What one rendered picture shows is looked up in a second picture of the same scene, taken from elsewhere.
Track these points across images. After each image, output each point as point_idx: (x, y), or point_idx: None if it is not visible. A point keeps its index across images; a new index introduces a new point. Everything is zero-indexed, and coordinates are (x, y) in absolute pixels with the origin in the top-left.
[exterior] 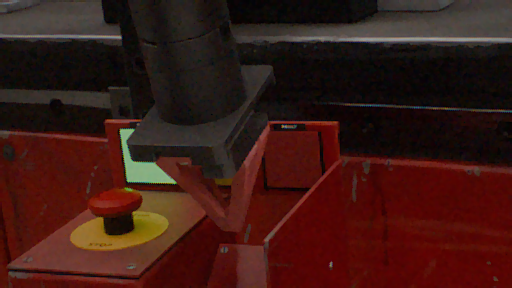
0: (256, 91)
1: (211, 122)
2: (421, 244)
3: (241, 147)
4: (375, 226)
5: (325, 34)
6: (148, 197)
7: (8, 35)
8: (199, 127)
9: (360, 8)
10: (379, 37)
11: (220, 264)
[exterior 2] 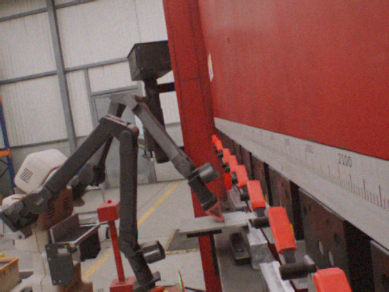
0: (150, 281)
1: (139, 284)
2: None
3: (140, 290)
4: None
5: (223, 267)
6: (178, 289)
7: (214, 236)
8: (138, 284)
9: (239, 262)
10: (221, 274)
11: None
